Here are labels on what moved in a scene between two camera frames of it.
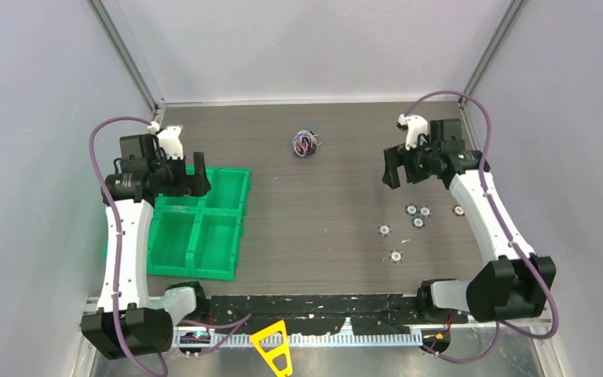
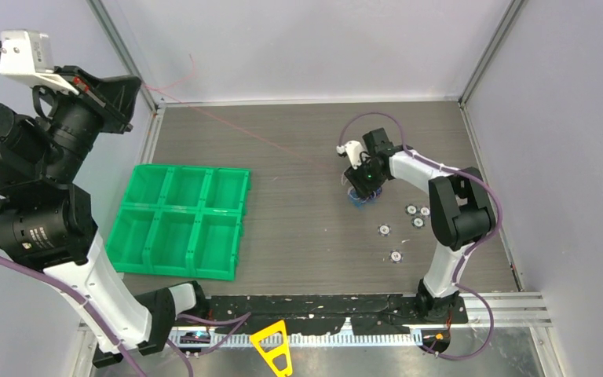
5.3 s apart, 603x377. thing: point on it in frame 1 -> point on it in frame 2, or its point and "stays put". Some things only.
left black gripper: [198, 184] -> [110, 99]
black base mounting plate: [321, 312] stays put
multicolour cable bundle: [305, 143] -> [362, 203]
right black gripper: [395, 157] -> [364, 188]
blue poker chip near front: [396, 256] stays put
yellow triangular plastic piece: [277, 351] stays put
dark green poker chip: [418, 222] stays put
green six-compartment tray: [198, 236] stays put
